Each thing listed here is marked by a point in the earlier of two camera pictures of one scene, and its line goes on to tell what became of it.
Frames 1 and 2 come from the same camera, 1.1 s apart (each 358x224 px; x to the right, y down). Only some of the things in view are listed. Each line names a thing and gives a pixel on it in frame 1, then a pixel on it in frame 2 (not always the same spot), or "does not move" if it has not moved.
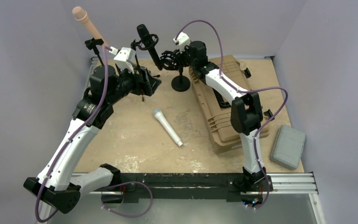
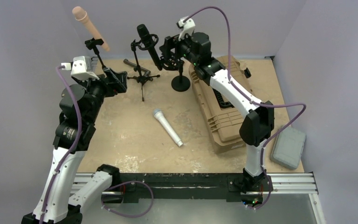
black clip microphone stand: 91,44 does not move
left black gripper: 149,83 -> 117,85
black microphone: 145,36 does not move
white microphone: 158,112 does not move
